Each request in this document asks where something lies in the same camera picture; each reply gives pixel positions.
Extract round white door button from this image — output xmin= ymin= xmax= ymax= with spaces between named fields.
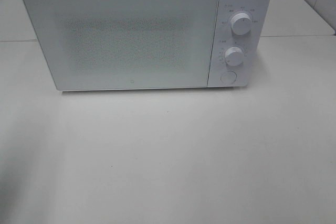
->
xmin=221 ymin=71 xmax=237 ymax=87

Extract white microwave door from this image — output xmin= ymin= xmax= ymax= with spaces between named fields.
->
xmin=23 ymin=0 xmax=218 ymax=91

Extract white timer knob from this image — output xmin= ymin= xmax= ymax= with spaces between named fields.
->
xmin=224 ymin=47 xmax=244 ymax=67

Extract upper white power knob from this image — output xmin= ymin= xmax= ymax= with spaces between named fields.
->
xmin=229 ymin=12 xmax=253 ymax=36

